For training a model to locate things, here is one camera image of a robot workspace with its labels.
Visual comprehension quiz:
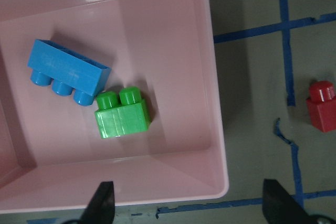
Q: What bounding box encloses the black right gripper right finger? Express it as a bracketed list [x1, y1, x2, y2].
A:
[262, 179, 312, 224]

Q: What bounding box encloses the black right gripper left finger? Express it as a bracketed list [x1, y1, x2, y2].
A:
[79, 182, 115, 224]

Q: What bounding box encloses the green two-stud toy block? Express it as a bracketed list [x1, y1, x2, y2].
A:
[95, 87, 151, 138]

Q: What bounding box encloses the red one-stud toy block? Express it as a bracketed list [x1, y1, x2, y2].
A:
[306, 81, 335, 132]

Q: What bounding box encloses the blue three-stud toy block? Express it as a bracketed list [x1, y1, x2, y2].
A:
[27, 39, 111, 106]

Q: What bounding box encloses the pink plastic box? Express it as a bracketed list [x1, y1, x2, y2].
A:
[1, 0, 229, 214]

